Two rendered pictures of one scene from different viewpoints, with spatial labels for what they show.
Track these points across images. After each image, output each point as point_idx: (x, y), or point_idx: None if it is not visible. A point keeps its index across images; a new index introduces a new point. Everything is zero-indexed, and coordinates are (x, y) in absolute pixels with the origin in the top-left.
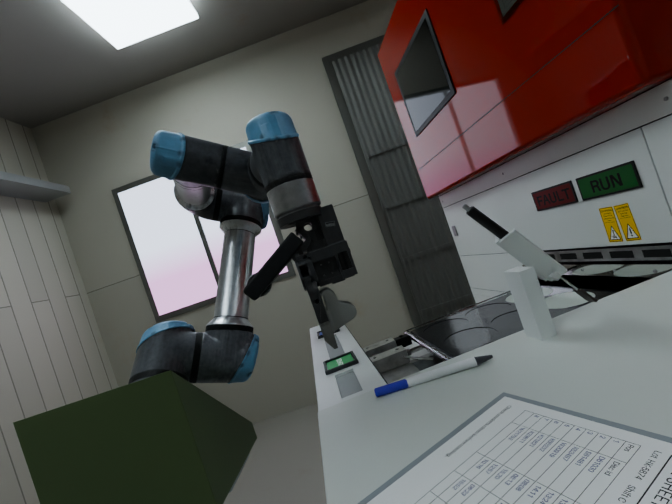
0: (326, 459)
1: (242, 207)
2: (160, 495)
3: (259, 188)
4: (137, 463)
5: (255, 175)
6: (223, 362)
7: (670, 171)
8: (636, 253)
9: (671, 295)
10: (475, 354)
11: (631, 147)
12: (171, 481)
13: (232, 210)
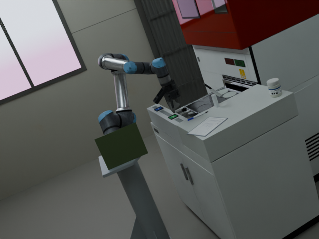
0: (183, 128)
1: None
2: (134, 151)
3: (151, 73)
4: (127, 144)
5: (153, 72)
6: (127, 122)
7: (248, 65)
8: (245, 82)
9: (239, 97)
10: (205, 111)
11: (243, 57)
12: (136, 148)
13: None
